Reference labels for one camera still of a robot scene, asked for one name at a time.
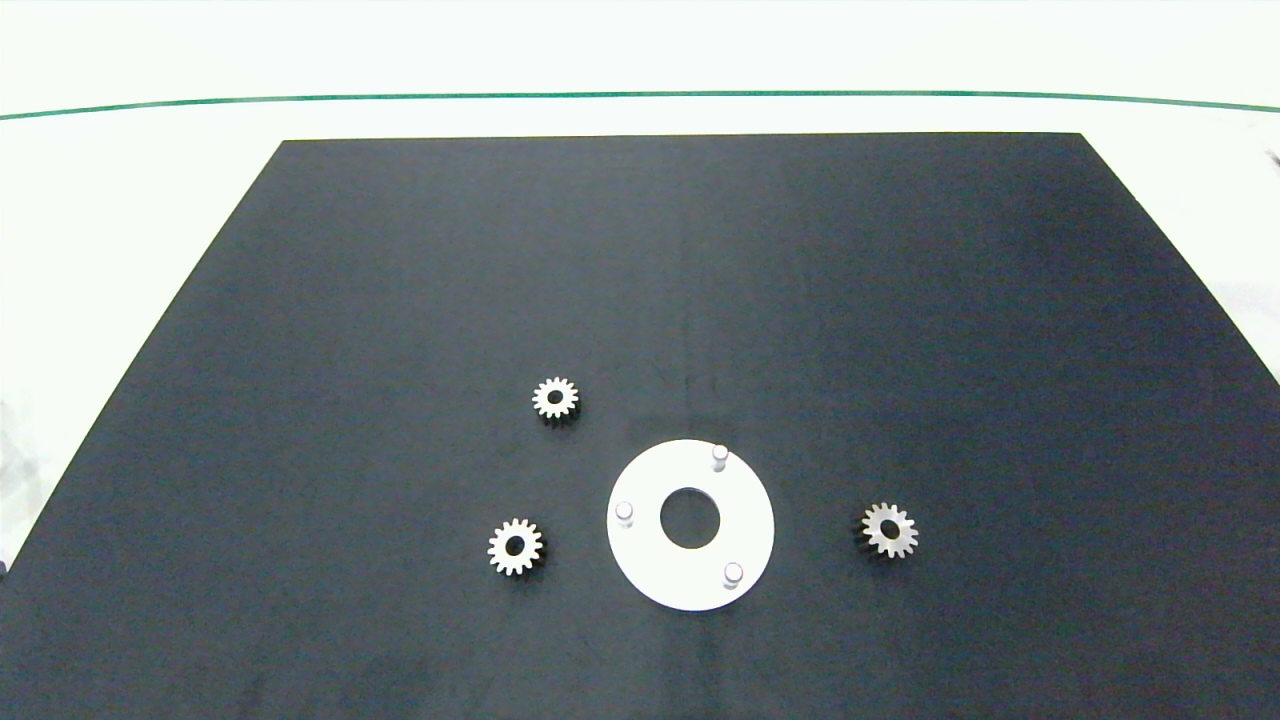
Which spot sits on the small steel planetary gear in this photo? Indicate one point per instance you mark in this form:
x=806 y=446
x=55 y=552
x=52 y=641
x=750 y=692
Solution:
x=530 y=549
x=903 y=533
x=567 y=400

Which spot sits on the round white pinned plate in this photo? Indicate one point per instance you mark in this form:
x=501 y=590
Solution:
x=650 y=480

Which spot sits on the dark rectangular mat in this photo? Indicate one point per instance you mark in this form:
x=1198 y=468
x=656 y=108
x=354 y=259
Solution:
x=900 y=320

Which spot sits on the thin green tape line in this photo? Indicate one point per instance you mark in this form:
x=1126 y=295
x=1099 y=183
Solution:
x=640 y=94

